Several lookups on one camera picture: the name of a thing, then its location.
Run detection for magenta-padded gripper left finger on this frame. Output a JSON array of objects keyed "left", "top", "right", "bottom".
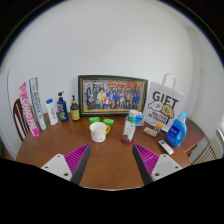
[{"left": 41, "top": 143, "right": 92, "bottom": 186}]

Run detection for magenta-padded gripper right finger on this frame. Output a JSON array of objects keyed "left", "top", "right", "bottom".
[{"left": 132, "top": 143, "right": 184, "bottom": 186}]

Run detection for clear green-labelled water bottle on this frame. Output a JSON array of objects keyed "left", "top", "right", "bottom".
[{"left": 121, "top": 109, "right": 139, "bottom": 144}]

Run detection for white remote control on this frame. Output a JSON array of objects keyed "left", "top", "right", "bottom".
[{"left": 157, "top": 139, "right": 175, "bottom": 156}]

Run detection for flat round red coaster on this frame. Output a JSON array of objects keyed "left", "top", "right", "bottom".
[{"left": 120, "top": 135, "right": 135, "bottom": 146}]

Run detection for small orange-topped pack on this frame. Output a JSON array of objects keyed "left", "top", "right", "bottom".
[{"left": 153, "top": 122, "right": 165, "bottom": 134}]

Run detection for blue detergent bottle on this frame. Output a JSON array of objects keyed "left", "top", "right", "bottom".
[{"left": 165, "top": 111, "right": 188, "bottom": 148}]

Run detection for amber pump bottle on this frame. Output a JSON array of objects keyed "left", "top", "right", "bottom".
[{"left": 69, "top": 94, "right": 81, "bottom": 122}]

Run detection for dark blue pump bottle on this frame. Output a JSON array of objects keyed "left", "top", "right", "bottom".
[{"left": 56, "top": 91, "right": 70, "bottom": 123}]

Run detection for white bottle with blue cap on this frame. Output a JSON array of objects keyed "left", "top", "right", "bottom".
[{"left": 45, "top": 98, "right": 59, "bottom": 126}]

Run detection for dark wooden side table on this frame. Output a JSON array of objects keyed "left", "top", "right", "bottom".
[{"left": 179, "top": 118, "right": 206, "bottom": 158}]

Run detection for white paper gift bag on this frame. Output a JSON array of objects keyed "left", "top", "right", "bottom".
[{"left": 142, "top": 72, "right": 186, "bottom": 133}]

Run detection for white radiator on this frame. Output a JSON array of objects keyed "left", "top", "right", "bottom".
[{"left": 193, "top": 138, "right": 223, "bottom": 165}]

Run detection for white and green tube box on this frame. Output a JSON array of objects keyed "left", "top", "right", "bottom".
[{"left": 28, "top": 77, "right": 48, "bottom": 131}]

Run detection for pink tall tube box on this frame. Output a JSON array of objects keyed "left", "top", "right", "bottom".
[{"left": 18, "top": 81, "right": 41, "bottom": 138}]

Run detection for framed group picture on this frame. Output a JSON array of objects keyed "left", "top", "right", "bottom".
[{"left": 77, "top": 74, "right": 149, "bottom": 117}]

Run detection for dark wooden chair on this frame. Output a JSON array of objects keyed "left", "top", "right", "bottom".
[{"left": 12, "top": 97, "right": 30, "bottom": 143}]

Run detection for white mug with yellow handle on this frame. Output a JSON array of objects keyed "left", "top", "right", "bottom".
[{"left": 88, "top": 121, "right": 111, "bottom": 144}]

